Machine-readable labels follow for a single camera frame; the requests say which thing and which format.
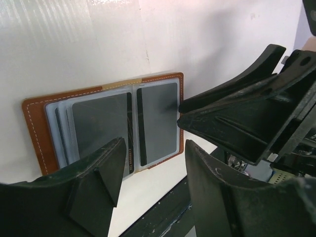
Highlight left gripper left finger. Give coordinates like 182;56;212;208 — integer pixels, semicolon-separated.
0;138;126;237

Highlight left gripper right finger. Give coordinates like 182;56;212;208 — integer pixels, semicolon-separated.
185;140;316;237

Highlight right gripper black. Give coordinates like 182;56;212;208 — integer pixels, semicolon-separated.
178;44;316;183

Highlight brown leather card holder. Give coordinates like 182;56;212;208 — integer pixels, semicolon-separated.
22;72;184;175

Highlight dark credit card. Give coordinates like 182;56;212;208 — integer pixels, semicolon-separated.
71;92;135;180

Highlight black striped card right sleeve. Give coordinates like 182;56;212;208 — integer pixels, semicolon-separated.
136;82;179;166

